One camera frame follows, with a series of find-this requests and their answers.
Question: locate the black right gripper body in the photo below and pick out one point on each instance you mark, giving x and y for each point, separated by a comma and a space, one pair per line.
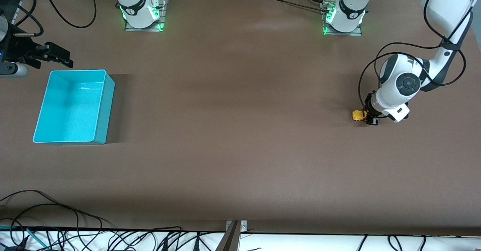
23, 49

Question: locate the yellow beetle toy car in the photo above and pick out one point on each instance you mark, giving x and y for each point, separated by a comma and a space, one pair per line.
359, 115

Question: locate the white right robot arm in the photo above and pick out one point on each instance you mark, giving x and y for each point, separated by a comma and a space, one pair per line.
135, 6

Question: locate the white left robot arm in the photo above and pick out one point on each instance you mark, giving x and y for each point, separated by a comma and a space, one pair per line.
398, 82

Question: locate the turquoise plastic bin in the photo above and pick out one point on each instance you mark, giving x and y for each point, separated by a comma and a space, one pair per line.
71, 108

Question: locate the white lower shelf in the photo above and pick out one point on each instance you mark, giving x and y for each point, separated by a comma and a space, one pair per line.
300, 243

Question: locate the aluminium frame profile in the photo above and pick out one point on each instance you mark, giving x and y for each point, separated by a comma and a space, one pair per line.
18, 6

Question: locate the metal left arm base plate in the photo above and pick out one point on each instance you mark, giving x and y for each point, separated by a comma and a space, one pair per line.
359, 31

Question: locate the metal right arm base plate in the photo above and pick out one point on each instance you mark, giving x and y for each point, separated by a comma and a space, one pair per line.
162, 14

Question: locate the small metal bracket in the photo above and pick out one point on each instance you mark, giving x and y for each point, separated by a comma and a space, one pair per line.
243, 225

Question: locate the grey camera pole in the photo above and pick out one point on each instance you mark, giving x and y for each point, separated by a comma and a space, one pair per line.
229, 239

